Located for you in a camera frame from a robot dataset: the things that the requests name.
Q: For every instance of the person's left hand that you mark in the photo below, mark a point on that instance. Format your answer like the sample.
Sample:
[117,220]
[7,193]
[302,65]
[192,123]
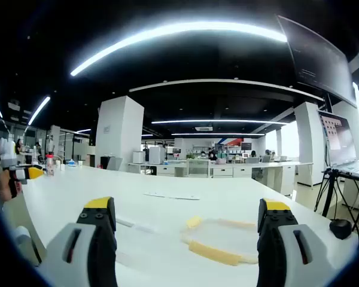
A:
[7,149]

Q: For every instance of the ceiling air vent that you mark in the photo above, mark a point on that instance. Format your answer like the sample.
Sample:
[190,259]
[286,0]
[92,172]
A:
[203,129]

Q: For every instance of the clear container with yellow rim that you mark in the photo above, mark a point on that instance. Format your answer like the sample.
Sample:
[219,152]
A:
[209,252]

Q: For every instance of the black tripod stand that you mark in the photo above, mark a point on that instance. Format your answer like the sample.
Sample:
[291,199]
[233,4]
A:
[329,185]

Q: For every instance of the black computer mouse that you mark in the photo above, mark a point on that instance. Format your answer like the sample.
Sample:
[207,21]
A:
[341,229]

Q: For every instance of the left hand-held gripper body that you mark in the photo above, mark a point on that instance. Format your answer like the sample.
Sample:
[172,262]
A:
[10,163]

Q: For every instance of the white office desk row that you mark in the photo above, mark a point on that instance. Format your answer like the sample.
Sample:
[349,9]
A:
[242,170]

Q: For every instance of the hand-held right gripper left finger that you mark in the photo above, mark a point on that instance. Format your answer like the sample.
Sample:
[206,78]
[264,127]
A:
[77,254]

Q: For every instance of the red-capped bottle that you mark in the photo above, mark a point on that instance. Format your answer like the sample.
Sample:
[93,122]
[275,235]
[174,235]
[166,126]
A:
[50,166]

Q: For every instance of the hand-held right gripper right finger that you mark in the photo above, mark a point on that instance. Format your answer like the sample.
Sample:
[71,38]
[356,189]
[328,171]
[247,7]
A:
[287,257]

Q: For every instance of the clear plastic storage box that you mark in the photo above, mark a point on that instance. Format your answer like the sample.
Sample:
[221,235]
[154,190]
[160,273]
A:
[137,227]

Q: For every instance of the blue tissue pack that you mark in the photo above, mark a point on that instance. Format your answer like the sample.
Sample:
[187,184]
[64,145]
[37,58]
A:
[71,164]

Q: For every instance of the white box appliance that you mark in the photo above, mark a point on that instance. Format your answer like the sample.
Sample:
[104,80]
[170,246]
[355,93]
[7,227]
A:
[138,158]
[157,155]

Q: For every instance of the large black monitor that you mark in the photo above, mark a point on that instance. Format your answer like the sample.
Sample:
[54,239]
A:
[320,56]

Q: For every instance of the white cup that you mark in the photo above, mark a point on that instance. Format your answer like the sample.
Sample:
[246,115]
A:
[59,166]
[80,164]

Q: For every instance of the ceiling light strip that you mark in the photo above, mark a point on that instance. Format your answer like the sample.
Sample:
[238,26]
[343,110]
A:
[218,134]
[167,30]
[221,121]
[39,110]

